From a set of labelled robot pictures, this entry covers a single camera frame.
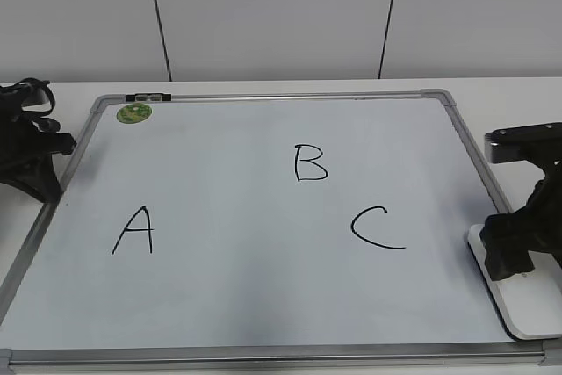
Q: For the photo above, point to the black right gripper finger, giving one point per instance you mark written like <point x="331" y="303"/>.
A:
<point x="506" y="254"/>

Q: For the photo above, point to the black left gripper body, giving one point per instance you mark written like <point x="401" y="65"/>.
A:
<point x="30" y="139"/>

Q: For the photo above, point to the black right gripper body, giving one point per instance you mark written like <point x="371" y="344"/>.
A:
<point x="543" y="211"/>

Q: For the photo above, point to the white rectangular whiteboard eraser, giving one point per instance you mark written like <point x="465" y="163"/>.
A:
<point x="530" y="303"/>

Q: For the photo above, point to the round green magnet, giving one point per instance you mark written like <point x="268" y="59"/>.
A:
<point x="133" y="113"/>

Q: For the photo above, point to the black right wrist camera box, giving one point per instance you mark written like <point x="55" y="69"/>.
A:
<point x="536" y="143"/>

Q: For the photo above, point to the white whiteboard with aluminium frame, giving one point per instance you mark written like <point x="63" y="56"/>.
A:
<point x="293" y="229"/>

